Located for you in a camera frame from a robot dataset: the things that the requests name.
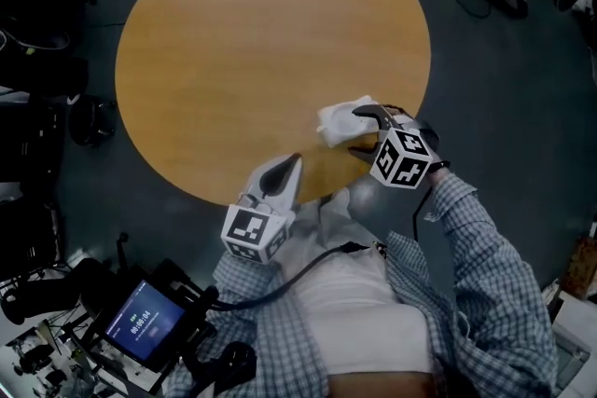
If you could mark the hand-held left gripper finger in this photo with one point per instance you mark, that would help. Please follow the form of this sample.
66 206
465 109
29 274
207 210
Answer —
294 186
275 174

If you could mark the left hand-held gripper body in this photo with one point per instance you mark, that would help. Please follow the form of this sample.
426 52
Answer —
252 230

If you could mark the black office chair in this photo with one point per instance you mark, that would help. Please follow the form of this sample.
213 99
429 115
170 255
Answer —
28 14

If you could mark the white box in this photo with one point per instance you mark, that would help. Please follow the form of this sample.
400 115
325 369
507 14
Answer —
571 340

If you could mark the white cloth object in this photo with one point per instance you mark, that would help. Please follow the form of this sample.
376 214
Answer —
340 121

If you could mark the brown cardboard box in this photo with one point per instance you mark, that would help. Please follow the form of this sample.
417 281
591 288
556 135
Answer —
583 268

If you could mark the black round chair base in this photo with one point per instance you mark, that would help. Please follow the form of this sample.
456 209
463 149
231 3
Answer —
91 121

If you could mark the person's right forearm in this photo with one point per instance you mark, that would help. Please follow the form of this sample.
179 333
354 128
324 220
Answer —
462 209

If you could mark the black tablet screen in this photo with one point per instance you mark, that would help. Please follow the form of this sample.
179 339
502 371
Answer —
144 321

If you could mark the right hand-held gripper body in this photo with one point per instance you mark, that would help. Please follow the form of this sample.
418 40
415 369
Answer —
401 158

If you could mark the person's left forearm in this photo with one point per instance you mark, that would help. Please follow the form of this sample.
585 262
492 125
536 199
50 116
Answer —
242 277

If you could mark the person's torso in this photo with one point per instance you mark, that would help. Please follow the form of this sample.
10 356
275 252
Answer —
354 321

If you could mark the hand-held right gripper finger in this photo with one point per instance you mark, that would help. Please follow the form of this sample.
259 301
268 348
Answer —
370 112
366 154

